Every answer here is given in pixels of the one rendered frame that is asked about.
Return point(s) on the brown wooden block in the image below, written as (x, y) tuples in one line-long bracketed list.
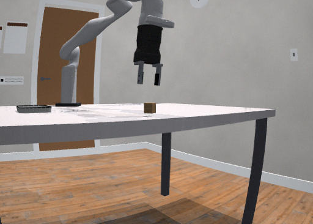
[(149, 107)]

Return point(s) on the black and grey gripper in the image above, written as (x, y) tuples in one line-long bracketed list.
[(148, 40)]

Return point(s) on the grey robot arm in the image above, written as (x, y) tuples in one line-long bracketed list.
[(70, 50)]

